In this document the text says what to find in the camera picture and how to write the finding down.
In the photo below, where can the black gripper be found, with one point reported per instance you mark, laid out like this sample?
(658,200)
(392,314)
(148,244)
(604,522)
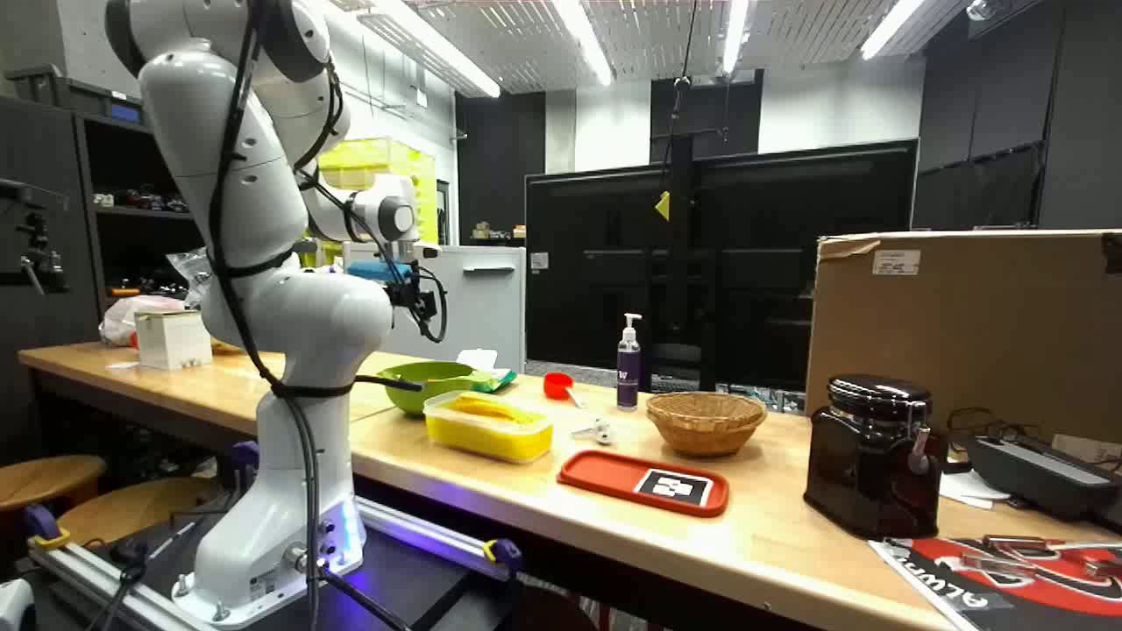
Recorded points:
(418,298)

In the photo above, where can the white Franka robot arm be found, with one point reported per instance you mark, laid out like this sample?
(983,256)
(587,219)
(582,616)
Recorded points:
(317,316)

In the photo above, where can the clear plastic lunch box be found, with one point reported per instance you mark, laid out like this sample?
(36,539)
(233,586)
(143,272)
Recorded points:
(484,441)

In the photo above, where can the small white box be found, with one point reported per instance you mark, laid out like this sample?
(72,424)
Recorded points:
(173,341)

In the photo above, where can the large cardboard box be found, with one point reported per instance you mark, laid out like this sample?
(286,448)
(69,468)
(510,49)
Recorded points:
(992,334)

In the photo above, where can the grey white cabinet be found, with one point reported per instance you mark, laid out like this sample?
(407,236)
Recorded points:
(477,302)

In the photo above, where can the green plastic bowl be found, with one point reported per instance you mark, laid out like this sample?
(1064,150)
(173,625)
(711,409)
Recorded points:
(407,392)

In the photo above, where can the green wet wipes pack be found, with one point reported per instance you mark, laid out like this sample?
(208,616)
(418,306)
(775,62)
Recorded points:
(493,378)

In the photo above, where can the yellow storage bin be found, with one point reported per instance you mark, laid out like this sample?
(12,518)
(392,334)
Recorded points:
(386,175)

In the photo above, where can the red measuring cup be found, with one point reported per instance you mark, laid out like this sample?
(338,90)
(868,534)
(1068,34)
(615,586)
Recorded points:
(560,387)

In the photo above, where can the purple pump bottle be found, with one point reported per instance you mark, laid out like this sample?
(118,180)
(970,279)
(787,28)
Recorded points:
(628,369)

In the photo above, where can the white plastic clip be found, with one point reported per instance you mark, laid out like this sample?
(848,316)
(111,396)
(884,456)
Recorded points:
(601,434)

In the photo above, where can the red lid with marker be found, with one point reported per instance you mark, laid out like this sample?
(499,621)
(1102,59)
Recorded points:
(607,476)

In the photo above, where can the white plastic bag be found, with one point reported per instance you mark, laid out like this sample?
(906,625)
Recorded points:
(124,316)

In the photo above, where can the dark storage shelf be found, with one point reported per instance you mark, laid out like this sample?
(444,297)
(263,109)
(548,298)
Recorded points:
(127,222)

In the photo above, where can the woven wicker basket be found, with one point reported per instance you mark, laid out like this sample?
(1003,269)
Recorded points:
(706,421)

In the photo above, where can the round wooden stool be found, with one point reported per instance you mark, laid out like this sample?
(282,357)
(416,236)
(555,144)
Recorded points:
(127,508)
(47,477)

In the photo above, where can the black coffee machine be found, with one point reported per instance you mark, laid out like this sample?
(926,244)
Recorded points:
(872,468)

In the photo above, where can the black desk device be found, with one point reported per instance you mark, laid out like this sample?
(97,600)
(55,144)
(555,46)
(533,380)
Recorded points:
(1035,476)

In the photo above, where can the red black magazine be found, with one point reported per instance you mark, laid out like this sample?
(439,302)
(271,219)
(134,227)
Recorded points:
(1027,583)

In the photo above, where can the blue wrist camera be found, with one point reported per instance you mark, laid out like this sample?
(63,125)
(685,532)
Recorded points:
(375,272)

